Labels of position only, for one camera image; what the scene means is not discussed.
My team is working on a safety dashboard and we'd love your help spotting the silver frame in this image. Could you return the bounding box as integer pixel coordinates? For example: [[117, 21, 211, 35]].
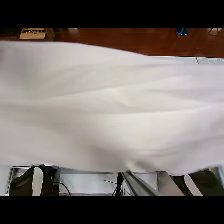
[[4, 165, 224, 197]]

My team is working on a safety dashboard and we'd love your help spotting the white garment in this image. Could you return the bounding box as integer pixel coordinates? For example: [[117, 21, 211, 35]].
[[0, 40, 224, 177]]

